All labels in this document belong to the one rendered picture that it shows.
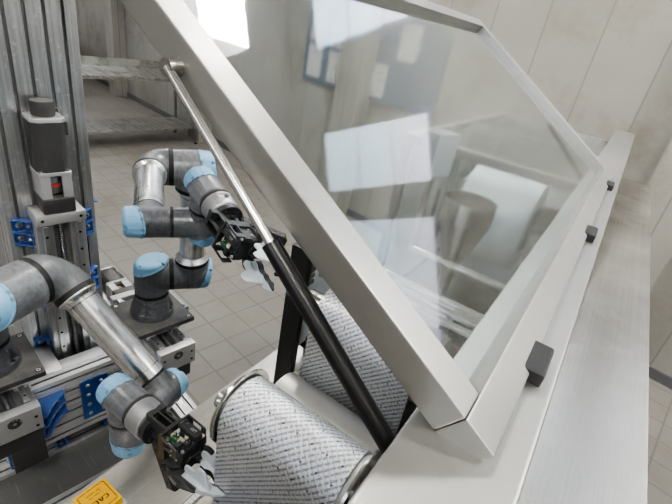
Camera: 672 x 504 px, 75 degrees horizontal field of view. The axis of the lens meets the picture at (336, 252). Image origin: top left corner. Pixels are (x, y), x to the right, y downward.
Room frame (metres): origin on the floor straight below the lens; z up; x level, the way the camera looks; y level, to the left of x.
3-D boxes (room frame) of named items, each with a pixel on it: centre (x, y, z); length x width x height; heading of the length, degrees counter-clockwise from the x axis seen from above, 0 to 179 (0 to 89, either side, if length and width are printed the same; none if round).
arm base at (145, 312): (1.30, 0.64, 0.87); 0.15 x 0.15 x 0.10
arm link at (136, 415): (0.61, 0.31, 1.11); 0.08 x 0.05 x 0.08; 151
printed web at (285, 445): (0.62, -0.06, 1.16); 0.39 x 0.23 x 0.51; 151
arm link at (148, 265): (1.31, 0.63, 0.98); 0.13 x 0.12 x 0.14; 115
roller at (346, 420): (0.61, -0.05, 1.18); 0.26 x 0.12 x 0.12; 61
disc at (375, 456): (0.44, -0.10, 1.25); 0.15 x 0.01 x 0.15; 151
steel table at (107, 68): (5.62, 3.05, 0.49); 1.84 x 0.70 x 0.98; 141
